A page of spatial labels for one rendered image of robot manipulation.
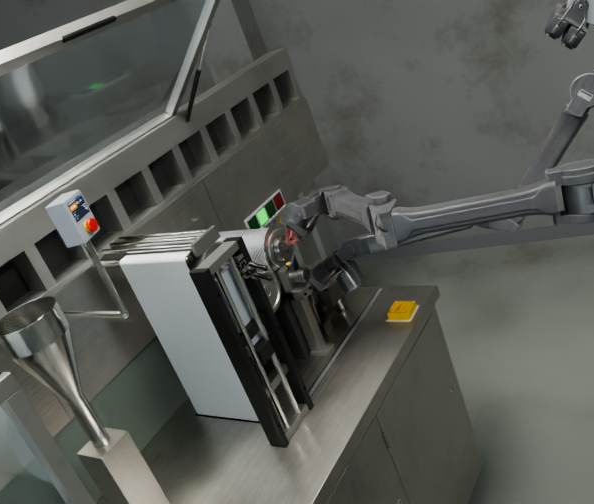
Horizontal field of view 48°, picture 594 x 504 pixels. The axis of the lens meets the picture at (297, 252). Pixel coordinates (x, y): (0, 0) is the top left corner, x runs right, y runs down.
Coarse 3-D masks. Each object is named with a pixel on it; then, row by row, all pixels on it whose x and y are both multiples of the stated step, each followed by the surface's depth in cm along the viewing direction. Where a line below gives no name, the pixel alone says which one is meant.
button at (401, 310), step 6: (396, 306) 210; (402, 306) 208; (408, 306) 207; (414, 306) 208; (390, 312) 208; (396, 312) 207; (402, 312) 205; (408, 312) 205; (390, 318) 208; (396, 318) 207; (402, 318) 206; (408, 318) 205
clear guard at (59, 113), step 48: (192, 0) 174; (96, 48) 150; (144, 48) 169; (192, 48) 195; (0, 96) 131; (48, 96) 146; (96, 96) 165; (144, 96) 189; (0, 144) 142; (48, 144) 160; (96, 144) 183; (0, 192) 156
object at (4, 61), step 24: (144, 0) 153; (168, 0) 160; (216, 0) 183; (72, 24) 138; (96, 24) 140; (120, 24) 149; (24, 48) 128; (48, 48) 132; (0, 72) 124; (192, 96) 209; (120, 144) 196; (48, 192) 175
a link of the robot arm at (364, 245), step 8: (432, 232) 180; (440, 232) 179; (448, 232) 178; (352, 240) 190; (360, 240) 189; (368, 240) 188; (408, 240) 184; (416, 240) 183; (360, 248) 190; (368, 248) 188; (376, 248) 188; (384, 248) 187; (352, 256) 191; (360, 256) 190
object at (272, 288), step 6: (264, 282) 191; (270, 282) 193; (276, 282) 195; (264, 288) 190; (270, 288) 192; (276, 288) 196; (270, 294) 192; (276, 294) 195; (270, 300) 193; (276, 300) 195; (276, 306) 194
